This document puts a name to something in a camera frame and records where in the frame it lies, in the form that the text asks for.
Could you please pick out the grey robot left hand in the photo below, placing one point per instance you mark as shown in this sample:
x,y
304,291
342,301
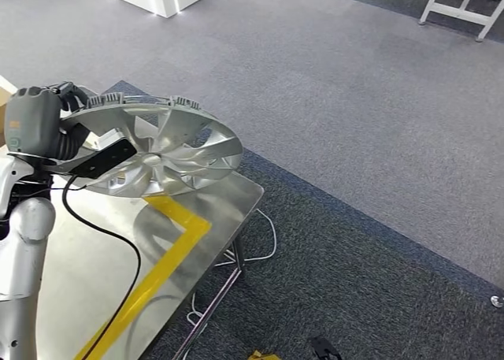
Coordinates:
x,y
35,123

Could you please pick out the silver plastic wheel cover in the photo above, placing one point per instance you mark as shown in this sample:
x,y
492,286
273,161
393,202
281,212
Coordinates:
x,y
189,138

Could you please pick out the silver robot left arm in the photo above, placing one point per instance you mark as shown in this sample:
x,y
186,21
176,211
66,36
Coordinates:
x,y
23,253

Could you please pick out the steel workbench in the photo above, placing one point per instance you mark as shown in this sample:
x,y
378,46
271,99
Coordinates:
x,y
220,211

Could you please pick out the wide yellow marking tape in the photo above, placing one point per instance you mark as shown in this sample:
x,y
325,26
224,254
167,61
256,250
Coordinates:
x,y
165,266

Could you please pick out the round silver floor socket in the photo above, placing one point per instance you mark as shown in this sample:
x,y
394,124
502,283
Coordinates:
x,y
497,302

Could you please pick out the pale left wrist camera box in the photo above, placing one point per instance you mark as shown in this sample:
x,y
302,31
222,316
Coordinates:
x,y
108,140

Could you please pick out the black left wrist camera bracket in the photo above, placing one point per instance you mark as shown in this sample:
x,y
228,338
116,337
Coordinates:
x,y
110,159

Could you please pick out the yellow floor tape frame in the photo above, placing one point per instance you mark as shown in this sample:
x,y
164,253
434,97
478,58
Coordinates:
x,y
263,356

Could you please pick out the white table frame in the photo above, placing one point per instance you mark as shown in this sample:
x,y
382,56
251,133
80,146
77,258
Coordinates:
x,y
453,14

